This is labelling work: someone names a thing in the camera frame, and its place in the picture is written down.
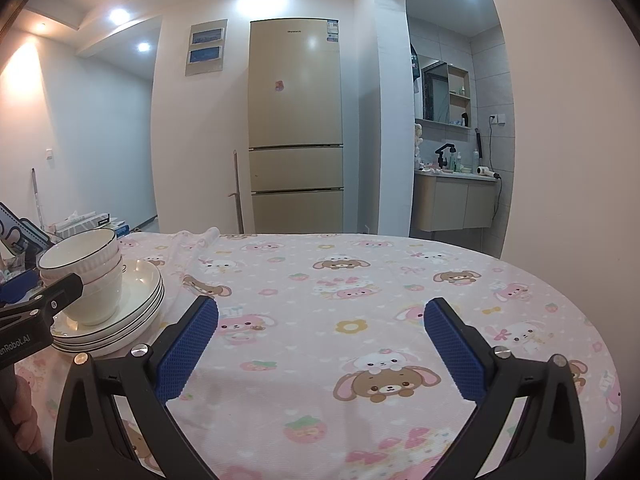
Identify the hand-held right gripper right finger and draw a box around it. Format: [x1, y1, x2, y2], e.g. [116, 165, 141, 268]
[422, 296, 588, 480]

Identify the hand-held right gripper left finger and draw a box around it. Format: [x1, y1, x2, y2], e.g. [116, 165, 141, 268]
[52, 294, 221, 480]

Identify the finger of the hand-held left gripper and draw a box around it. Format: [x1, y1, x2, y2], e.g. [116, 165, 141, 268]
[0, 272, 84, 332]
[0, 269, 42, 308]

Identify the person's left hand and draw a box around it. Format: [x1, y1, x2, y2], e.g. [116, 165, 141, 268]
[0, 375, 45, 463]

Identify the striped printed bag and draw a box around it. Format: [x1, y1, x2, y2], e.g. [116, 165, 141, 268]
[0, 202, 54, 262]

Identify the white tissue box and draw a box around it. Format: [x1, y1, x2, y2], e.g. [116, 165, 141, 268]
[55, 210, 132, 239]

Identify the metal mop pole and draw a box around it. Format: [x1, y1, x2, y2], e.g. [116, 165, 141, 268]
[31, 167, 44, 232]

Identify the pink printed tablecloth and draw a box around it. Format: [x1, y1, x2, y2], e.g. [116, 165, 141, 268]
[15, 227, 623, 480]

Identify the beige vanity cabinet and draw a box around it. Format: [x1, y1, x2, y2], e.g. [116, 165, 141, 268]
[412, 170, 502, 234]

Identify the red broom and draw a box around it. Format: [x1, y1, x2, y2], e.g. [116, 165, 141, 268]
[227, 149, 247, 235]

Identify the black faucet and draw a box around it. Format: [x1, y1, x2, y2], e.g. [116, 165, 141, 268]
[433, 143, 457, 172]

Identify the mirror cabinet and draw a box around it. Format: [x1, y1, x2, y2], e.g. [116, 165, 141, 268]
[420, 52, 472, 129]

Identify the beige refrigerator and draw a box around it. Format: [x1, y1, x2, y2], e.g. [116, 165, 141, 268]
[248, 17, 346, 235]

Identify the wall electrical panel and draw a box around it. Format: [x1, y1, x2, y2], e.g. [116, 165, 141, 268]
[185, 19, 229, 79]

